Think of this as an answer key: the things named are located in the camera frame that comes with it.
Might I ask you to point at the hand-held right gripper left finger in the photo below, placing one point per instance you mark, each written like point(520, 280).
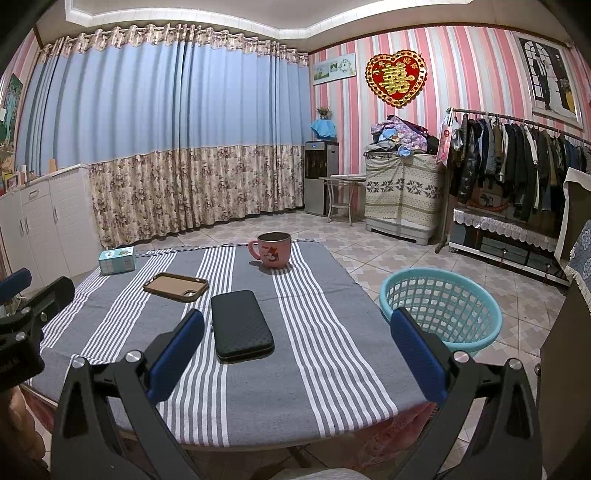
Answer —
point(178, 357)

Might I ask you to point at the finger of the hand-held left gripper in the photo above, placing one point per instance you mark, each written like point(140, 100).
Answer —
point(53, 297)
point(16, 284)

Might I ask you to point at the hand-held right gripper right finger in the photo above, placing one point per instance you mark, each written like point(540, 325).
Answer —
point(415, 357)

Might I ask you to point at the teal plastic basket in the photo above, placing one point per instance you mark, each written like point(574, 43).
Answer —
point(466, 339)

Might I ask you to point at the person's left hand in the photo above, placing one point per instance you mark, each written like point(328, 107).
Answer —
point(18, 429)

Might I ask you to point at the black textured case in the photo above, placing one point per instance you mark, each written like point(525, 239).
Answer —
point(242, 327)

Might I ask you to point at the teal tissue box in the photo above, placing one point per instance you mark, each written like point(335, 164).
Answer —
point(115, 263)

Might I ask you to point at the brown phone case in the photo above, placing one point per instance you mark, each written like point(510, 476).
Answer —
point(173, 286)

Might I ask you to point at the pink floral table cover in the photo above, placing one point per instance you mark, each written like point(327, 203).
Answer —
point(392, 429)

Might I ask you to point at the white cabinet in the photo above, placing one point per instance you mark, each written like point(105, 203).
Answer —
point(60, 217)

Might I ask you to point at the grey white striped tablecloth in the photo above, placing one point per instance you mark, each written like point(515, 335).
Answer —
point(323, 346)

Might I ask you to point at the small orange cup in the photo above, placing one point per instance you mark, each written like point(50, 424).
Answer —
point(52, 166)

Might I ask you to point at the pink cartoon mug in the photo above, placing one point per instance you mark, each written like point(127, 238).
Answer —
point(274, 254)

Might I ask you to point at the dark wooden cabinet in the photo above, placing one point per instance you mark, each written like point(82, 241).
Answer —
point(568, 369)

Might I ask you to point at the lace covered low shelf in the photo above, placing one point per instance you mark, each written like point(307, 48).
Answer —
point(503, 230)

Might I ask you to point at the cloth covered washing machine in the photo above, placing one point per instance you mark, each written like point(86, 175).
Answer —
point(404, 198)

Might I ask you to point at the small metal side table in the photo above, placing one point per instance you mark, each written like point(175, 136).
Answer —
point(344, 180)

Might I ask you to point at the grey water dispenser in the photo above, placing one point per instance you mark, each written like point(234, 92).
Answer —
point(318, 184)

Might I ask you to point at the blue floral curtain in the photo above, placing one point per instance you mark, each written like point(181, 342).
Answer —
point(161, 115)

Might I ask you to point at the pink hanging packet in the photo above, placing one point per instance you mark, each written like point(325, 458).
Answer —
point(445, 143)

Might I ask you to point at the row of hanging clothes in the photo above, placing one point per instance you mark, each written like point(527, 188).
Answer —
point(517, 166)

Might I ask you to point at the pile of clothes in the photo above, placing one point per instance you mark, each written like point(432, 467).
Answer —
point(399, 136)

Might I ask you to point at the cream lace cloth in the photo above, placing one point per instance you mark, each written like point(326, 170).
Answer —
point(575, 198)

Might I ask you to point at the blue bottle cover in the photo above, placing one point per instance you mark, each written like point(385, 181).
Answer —
point(324, 130)

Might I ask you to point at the metal clothes rack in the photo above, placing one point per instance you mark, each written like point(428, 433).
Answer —
point(508, 121)

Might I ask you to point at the small potted plant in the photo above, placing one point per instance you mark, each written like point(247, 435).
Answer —
point(324, 113)

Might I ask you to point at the small photo frame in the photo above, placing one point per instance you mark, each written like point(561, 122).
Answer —
point(12, 181)

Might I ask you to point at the green wall poster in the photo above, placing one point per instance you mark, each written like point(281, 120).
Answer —
point(10, 115)

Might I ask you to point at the red heart wall decoration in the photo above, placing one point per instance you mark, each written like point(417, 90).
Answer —
point(397, 78)

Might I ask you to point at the wall clock picture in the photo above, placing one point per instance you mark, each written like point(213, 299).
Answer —
point(334, 69)

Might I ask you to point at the wedding photo wall poster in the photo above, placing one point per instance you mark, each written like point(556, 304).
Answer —
point(549, 78)

